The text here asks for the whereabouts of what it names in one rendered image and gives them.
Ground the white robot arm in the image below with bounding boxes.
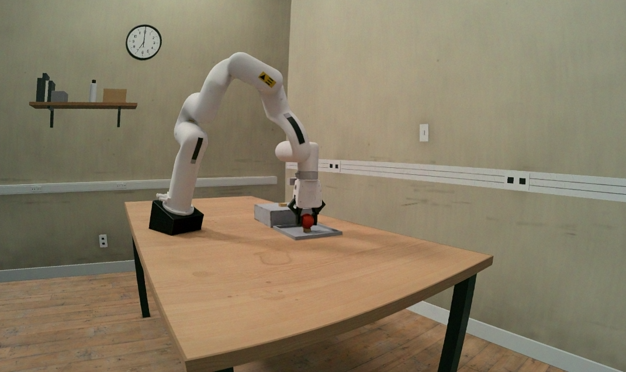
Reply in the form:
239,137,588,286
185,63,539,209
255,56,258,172
156,52,319,215

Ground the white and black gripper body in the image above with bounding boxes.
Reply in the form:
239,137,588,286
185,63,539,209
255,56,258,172
293,179,322,208

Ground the red ball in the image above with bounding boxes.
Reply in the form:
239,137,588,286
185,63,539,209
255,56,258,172
302,213,314,229

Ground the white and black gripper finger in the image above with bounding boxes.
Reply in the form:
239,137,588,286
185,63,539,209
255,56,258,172
312,200,325,226
288,196,302,227

